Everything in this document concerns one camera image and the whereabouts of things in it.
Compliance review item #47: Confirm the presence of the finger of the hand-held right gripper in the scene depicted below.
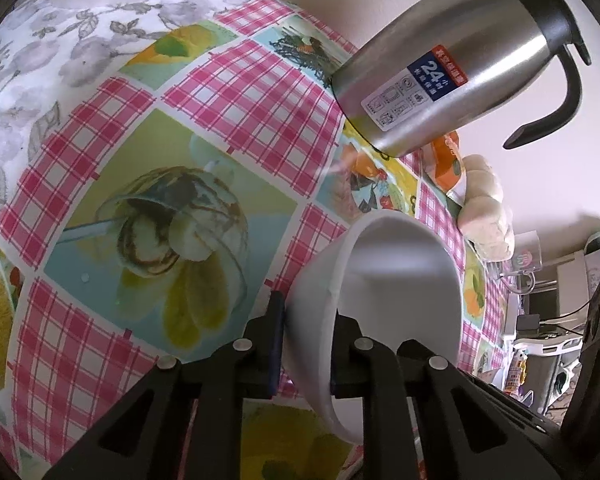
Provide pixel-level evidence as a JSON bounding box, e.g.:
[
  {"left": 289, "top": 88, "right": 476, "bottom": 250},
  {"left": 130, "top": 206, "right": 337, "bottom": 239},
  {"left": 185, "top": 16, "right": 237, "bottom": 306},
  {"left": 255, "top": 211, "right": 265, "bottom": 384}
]
[{"left": 562, "top": 249, "right": 600, "bottom": 428}]

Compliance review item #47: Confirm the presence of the clear glass mug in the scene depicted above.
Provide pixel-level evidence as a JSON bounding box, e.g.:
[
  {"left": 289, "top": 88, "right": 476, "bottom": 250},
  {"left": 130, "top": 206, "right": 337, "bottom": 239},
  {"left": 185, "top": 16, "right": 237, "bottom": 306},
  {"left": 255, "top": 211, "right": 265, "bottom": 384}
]
[{"left": 500, "top": 230, "right": 543, "bottom": 293}]

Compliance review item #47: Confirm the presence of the colourful candy packet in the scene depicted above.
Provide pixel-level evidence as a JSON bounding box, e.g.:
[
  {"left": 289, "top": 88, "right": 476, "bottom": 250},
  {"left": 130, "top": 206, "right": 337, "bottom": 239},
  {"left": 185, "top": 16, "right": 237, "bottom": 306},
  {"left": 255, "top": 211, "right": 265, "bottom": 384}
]
[{"left": 505, "top": 355, "right": 527, "bottom": 392}]

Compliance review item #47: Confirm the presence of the orange snack packet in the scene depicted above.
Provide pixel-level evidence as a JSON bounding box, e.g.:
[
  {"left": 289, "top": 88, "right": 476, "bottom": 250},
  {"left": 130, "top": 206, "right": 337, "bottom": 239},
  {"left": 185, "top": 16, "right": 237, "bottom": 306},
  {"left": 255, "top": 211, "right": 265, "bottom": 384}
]
[{"left": 425, "top": 130, "right": 468, "bottom": 206}]

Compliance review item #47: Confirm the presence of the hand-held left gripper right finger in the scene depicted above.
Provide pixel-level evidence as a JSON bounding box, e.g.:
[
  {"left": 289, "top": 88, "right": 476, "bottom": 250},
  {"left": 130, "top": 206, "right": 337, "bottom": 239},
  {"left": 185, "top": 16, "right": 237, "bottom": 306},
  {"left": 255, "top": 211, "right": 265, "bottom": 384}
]
[{"left": 328, "top": 312, "right": 486, "bottom": 480}]

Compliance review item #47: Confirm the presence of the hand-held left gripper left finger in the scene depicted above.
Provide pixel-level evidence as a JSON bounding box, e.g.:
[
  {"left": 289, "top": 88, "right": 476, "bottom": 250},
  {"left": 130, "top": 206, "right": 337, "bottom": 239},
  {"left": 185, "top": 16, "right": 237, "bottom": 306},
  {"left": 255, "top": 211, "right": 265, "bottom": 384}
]
[{"left": 42, "top": 290, "right": 287, "bottom": 480}]

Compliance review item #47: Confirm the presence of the white chair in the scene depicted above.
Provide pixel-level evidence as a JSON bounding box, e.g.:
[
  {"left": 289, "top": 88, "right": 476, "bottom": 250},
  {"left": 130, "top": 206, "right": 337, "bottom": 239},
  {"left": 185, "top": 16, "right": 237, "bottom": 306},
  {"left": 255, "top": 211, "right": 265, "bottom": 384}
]
[{"left": 512, "top": 232, "right": 600, "bottom": 406}]

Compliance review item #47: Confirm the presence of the pink checkered fruit tablecloth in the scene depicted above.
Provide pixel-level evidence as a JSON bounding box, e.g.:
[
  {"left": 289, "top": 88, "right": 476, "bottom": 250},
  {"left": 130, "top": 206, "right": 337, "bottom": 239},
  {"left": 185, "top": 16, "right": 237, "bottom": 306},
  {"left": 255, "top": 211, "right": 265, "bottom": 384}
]
[{"left": 0, "top": 0, "right": 516, "bottom": 480}]

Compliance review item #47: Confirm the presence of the stainless steel thermos jug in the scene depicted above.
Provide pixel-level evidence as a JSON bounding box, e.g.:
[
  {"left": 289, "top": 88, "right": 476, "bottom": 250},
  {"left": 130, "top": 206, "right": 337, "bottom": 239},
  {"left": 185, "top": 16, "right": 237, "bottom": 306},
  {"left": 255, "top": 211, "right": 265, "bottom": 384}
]
[{"left": 331, "top": 0, "right": 592, "bottom": 160}]

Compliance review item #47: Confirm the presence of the white square bowl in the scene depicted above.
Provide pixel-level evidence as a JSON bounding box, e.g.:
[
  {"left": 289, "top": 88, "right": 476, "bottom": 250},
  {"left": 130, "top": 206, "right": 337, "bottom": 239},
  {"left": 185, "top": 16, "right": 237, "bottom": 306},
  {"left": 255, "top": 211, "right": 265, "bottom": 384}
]
[{"left": 286, "top": 210, "right": 465, "bottom": 446}]

